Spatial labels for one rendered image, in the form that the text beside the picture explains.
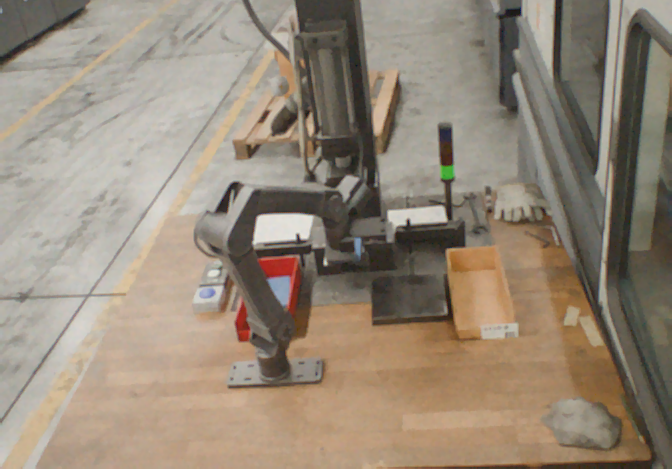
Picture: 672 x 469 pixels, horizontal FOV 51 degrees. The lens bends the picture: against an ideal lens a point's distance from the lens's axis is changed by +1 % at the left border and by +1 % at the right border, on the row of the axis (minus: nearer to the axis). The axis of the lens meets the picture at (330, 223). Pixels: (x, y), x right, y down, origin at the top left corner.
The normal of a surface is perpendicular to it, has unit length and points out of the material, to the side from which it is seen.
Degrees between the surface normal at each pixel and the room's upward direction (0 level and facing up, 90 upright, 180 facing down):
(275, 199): 89
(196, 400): 0
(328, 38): 90
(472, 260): 90
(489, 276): 0
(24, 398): 0
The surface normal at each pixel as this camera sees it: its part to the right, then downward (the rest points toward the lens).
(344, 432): -0.13, -0.85
